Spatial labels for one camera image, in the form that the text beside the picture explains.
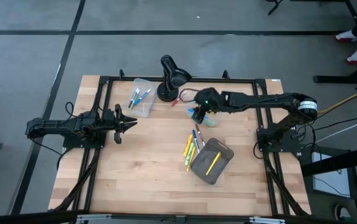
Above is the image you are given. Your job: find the black desk leg frame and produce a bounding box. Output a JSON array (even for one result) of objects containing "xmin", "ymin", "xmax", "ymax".
[{"xmin": 313, "ymin": 0, "xmax": 357, "ymax": 85}]

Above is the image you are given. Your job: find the black aluminium table frame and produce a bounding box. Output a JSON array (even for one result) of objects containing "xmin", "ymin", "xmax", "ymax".
[{"xmin": 53, "ymin": 68, "xmax": 310, "ymax": 217}]

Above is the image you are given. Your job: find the black crossbeam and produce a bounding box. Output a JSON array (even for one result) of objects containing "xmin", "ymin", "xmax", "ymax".
[{"xmin": 301, "ymin": 144, "xmax": 357, "ymax": 178}]

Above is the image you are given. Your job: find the smoky grey plastic bin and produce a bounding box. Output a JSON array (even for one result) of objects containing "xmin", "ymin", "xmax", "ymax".
[{"xmin": 190, "ymin": 138, "xmax": 235, "ymax": 185}]

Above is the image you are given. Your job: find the red dry-erase marker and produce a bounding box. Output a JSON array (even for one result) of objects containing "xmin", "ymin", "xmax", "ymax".
[{"xmin": 171, "ymin": 90, "xmax": 188, "ymax": 108}]

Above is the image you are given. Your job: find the green thin marker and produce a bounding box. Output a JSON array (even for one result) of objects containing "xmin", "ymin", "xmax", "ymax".
[{"xmin": 130, "ymin": 88, "xmax": 141, "ymax": 110}]

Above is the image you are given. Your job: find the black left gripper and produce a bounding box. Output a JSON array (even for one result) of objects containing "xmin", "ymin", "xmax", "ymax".
[{"xmin": 102, "ymin": 104, "xmax": 138, "ymax": 144}]

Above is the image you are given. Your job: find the clear plastic bin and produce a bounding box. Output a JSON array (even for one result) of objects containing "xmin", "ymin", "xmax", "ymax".
[
  {"xmin": 184, "ymin": 93, "xmax": 227, "ymax": 128},
  {"xmin": 123, "ymin": 77, "xmax": 158, "ymax": 118}
]

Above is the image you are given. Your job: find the purple thin marker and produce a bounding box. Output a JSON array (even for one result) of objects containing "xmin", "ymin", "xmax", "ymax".
[{"xmin": 127, "ymin": 90, "xmax": 137, "ymax": 110}]

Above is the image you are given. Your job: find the light green Sharpie highlighter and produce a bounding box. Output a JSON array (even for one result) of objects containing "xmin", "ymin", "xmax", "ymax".
[{"xmin": 184, "ymin": 142, "xmax": 196, "ymax": 166}]

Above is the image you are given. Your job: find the brown Expo marker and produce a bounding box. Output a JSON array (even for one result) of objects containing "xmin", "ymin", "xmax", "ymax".
[{"xmin": 194, "ymin": 123, "xmax": 206, "ymax": 147}]

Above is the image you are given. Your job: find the yellow-orange Sharpie highlighter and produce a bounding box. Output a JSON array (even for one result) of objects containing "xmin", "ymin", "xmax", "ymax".
[{"xmin": 183, "ymin": 133, "xmax": 194, "ymax": 157}]

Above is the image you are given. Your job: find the light blue thin marker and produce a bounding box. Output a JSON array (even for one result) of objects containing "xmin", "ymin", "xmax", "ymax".
[{"xmin": 133, "ymin": 88, "xmax": 152, "ymax": 106}]

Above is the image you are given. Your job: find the white box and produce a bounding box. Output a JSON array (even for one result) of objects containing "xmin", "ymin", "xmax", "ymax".
[{"xmin": 311, "ymin": 152, "xmax": 352, "ymax": 198}]

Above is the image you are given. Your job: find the person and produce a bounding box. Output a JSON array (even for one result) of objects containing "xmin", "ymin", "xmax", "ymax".
[{"xmin": 335, "ymin": 0, "xmax": 357, "ymax": 65}]

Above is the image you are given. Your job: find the black desk lamp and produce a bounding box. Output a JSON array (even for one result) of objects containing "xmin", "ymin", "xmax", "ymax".
[{"xmin": 156, "ymin": 54, "xmax": 193, "ymax": 103}]

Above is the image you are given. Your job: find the blue highlighter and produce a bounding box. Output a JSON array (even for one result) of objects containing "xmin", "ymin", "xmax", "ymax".
[{"xmin": 187, "ymin": 107, "xmax": 212, "ymax": 121}]

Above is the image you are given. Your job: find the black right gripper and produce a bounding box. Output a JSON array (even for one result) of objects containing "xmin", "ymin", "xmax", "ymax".
[{"xmin": 192, "ymin": 87, "xmax": 226, "ymax": 124}]

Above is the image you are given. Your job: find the yellow thin marker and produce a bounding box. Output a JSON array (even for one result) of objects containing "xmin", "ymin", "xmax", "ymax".
[{"xmin": 205, "ymin": 151, "xmax": 222, "ymax": 176}]

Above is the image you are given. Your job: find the black rail with silver brackets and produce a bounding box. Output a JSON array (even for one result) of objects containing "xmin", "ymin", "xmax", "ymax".
[{"xmin": 0, "ymin": 210, "xmax": 357, "ymax": 224}]

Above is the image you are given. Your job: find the yellow extension cord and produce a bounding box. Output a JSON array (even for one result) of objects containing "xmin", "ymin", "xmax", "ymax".
[{"xmin": 317, "ymin": 93, "xmax": 357, "ymax": 114}]

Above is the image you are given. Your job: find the yellow slim highlighter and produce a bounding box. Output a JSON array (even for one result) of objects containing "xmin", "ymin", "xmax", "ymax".
[{"xmin": 186, "ymin": 146, "xmax": 197, "ymax": 172}]

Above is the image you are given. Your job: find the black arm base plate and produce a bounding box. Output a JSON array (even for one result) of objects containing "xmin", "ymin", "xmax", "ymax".
[
  {"xmin": 62, "ymin": 124, "xmax": 108, "ymax": 149},
  {"xmin": 257, "ymin": 128, "xmax": 300, "ymax": 153}
]

